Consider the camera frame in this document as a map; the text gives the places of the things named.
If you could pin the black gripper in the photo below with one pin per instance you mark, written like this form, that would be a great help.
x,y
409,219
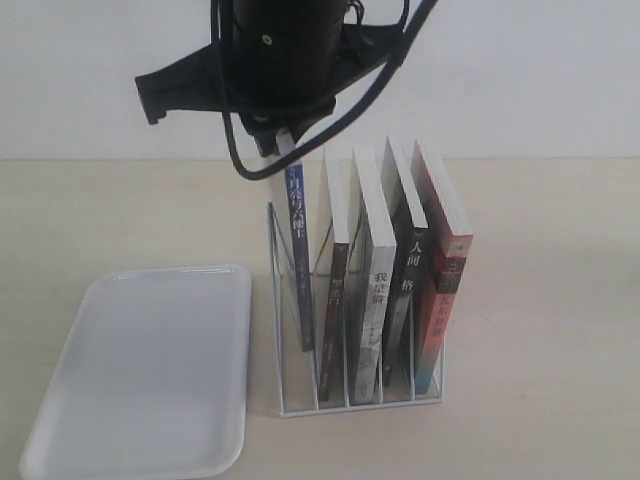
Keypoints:
x,y
271,86

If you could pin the blue spine book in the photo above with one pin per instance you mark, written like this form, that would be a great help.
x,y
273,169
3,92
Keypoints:
x,y
289,206

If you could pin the grey white spine book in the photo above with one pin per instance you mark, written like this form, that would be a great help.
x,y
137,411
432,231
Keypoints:
x,y
369,274

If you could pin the red spine book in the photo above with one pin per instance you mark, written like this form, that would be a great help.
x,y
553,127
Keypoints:
x,y
448,243

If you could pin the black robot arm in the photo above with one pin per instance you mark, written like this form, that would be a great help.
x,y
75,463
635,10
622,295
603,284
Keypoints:
x,y
316,21

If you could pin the dark brown spine book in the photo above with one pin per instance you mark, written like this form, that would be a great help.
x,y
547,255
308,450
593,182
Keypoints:
x,y
333,245

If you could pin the black spine book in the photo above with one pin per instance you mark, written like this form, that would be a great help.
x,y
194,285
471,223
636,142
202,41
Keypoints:
x,y
410,228

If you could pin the white plastic tray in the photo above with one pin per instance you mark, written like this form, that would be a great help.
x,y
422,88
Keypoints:
x,y
152,380

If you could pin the white wire book rack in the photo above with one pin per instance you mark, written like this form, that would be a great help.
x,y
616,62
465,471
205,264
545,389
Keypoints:
x,y
296,380

